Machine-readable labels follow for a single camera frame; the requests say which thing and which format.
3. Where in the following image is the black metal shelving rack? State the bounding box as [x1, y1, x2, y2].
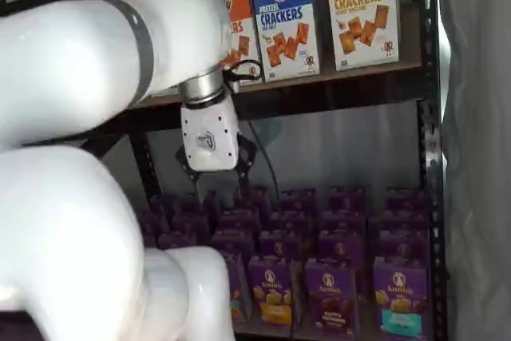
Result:
[0, 0, 446, 341]

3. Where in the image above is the blue pretzel crackers box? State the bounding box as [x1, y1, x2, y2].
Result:
[247, 0, 321, 83]

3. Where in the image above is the purple Annie's box brown patch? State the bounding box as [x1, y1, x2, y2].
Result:
[303, 259, 358, 338]

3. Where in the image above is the purple Annie's box yellow patch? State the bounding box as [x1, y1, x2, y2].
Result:
[248, 256, 296, 328]

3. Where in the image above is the purple Annie's box teal patch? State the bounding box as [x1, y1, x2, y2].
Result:
[373, 256, 434, 340]

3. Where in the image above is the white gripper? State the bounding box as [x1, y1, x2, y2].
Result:
[174, 95, 259, 202]

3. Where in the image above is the orange pretzel crackers box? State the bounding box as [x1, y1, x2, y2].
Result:
[194, 0, 264, 87]

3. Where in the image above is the yellow pretzel crackers box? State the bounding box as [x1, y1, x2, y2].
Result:
[323, 0, 401, 72]

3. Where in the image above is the purple Annie's box green patch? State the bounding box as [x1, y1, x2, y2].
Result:
[225, 255, 252, 322]

